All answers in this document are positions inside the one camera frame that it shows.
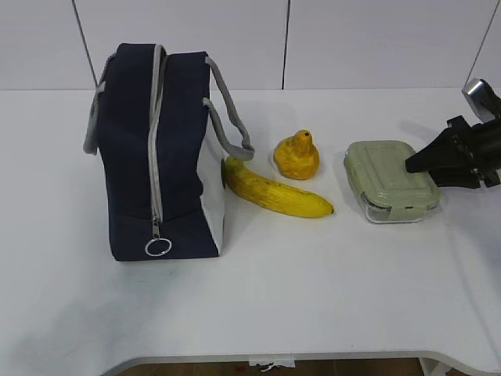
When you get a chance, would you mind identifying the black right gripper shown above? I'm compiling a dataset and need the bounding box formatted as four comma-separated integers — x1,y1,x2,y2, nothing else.
405,116,500,189

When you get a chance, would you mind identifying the green lidded glass container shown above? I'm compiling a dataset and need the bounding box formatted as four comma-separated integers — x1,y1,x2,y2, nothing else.
344,140,440,224

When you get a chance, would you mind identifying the yellow pear-shaped fruit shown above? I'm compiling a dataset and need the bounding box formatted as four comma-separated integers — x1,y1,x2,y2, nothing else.
273,130,320,180

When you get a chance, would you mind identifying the yellow banana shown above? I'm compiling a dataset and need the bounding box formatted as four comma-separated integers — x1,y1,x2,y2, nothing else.
224,157,334,219

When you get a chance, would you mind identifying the navy blue lunch bag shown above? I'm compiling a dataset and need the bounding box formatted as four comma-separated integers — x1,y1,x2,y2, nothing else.
83,43,254,262

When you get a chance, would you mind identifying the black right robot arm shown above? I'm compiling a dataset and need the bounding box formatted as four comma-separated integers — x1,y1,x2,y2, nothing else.
405,78,500,189

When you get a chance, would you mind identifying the white tape piece under table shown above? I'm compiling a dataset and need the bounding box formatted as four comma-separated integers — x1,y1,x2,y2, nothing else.
248,356,296,373

